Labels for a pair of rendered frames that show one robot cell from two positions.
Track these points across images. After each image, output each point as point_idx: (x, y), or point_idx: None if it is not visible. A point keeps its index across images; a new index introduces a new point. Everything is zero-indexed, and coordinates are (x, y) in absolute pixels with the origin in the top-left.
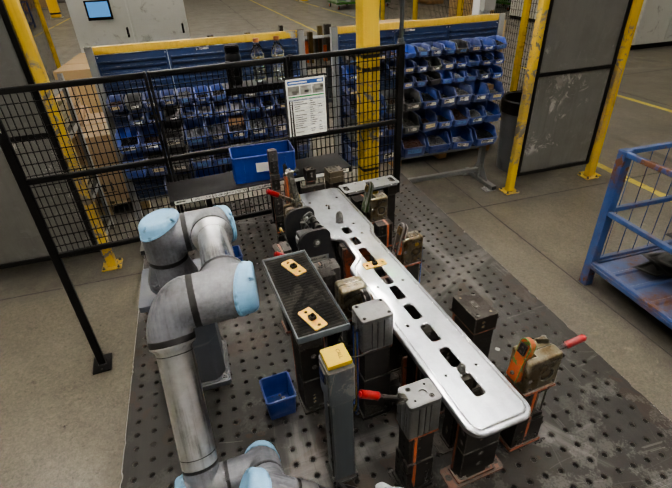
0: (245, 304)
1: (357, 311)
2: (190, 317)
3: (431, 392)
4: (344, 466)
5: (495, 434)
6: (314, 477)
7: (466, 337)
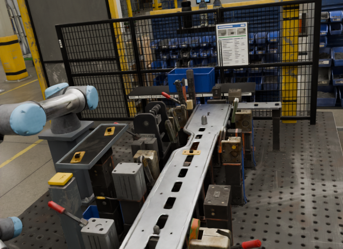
0: (16, 125)
1: (117, 166)
2: None
3: (103, 228)
4: None
5: None
6: None
7: (189, 215)
